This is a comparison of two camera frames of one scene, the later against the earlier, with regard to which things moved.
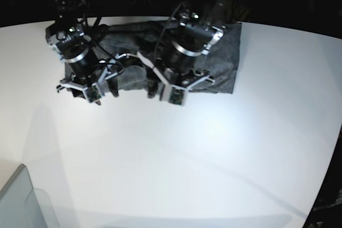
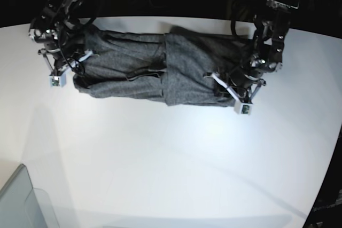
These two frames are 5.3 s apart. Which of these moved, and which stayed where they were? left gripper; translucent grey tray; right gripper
Moved: left gripper; right gripper
Stayed: translucent grey tray
